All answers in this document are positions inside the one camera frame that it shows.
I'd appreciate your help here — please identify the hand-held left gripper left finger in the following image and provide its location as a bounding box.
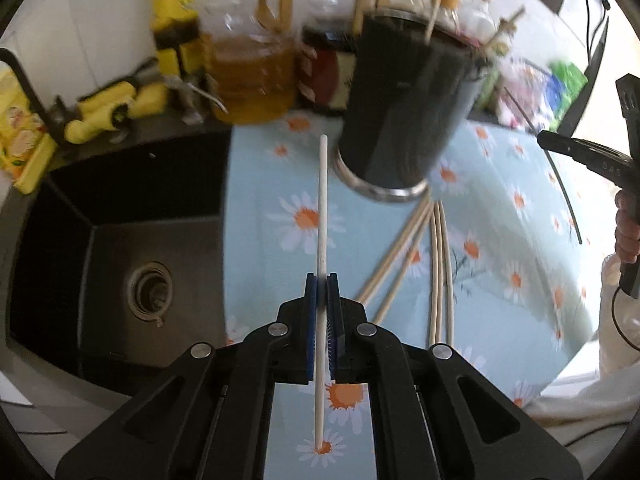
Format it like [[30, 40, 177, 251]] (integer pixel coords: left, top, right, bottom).
[[55, 272, 319, 480]]

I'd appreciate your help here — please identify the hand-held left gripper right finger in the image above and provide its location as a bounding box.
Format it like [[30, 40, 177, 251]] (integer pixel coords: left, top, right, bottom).
[[327, 273, 584, 480]]

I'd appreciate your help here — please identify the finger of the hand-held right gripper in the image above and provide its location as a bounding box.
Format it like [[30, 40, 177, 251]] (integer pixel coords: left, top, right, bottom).
[[537, 130, 597, 169]]

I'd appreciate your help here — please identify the black utensil holder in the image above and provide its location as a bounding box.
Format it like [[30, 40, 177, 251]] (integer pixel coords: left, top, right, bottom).
[[334, 7, 493, 204]]

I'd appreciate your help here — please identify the person's right forearm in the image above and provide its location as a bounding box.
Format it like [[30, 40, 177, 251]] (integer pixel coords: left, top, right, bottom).
[[527, 257, 636, 428]]

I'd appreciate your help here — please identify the person's right hand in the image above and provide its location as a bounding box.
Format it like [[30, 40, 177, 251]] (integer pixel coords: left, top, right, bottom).
[[614, 190, 640, 265]]

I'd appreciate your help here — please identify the green packet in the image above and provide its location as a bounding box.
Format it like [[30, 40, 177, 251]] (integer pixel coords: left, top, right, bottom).
[[547, 59, 590, 108]]

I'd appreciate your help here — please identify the clear printed plastic bag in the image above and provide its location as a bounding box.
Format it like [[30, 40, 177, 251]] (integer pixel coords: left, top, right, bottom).
[[492, 55, 556, 133]]

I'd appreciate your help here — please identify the red label bottle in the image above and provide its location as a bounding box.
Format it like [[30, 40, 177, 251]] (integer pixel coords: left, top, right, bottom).
[[462, 0, 501, 43]]

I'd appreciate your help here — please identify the sink drain strainer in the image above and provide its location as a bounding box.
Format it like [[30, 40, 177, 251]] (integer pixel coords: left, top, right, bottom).
[[126, 261, 175, 322]]

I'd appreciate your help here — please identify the black kitchen sink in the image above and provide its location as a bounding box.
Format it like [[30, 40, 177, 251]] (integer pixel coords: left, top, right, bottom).
[[9, 127, 232, 397]]

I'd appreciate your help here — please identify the dark sauce jug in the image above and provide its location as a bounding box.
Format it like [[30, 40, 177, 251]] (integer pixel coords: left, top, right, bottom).
[[299, 0, 396, 117]]

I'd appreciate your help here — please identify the small chrome sink fitting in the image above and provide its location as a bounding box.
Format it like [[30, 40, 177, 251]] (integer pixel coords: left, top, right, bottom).
[[167, 76, 230, 123]]

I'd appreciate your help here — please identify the clear cooking oil jug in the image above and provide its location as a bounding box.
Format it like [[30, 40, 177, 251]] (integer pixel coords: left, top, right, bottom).
[[197, 0, 301, 127]]

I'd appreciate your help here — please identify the yellow printed packet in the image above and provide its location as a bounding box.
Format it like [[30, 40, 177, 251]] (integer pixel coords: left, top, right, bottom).
[[0, 69, 58, 196]]

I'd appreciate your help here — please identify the thin black cable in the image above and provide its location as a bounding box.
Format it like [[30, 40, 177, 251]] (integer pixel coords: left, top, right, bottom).
[[504, 86, 585, 247]]

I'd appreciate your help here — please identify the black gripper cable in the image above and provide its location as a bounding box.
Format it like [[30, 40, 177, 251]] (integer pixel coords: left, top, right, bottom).
[[610, 284, 640, 352]]

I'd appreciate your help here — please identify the black wire rack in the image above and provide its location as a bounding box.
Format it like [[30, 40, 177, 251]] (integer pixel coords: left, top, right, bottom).
[[0, 47, 66, 151]]

